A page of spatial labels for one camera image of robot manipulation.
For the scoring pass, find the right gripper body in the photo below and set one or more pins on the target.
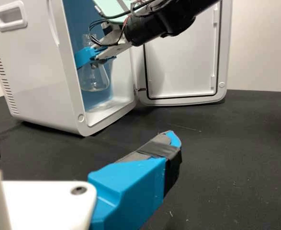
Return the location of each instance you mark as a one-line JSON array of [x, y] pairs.
[[114, 46]]

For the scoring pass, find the incubator door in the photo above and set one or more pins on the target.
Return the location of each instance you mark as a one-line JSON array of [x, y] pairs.
[[183, 69]]

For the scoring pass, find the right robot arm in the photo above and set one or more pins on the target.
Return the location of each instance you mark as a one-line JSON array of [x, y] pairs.
[[164, 19]]

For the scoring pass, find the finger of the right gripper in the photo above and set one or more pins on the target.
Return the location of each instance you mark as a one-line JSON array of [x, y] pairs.
[[106, 58], [84, 55]]

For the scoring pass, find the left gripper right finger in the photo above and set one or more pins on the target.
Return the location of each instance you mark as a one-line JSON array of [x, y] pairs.
[[133, 182]]

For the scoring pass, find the clear flask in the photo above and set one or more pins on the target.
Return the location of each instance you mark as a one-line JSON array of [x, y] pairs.
[[96, 80]]

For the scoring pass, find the white incubator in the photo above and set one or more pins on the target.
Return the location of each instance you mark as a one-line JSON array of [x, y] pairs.
[[37, 72]]

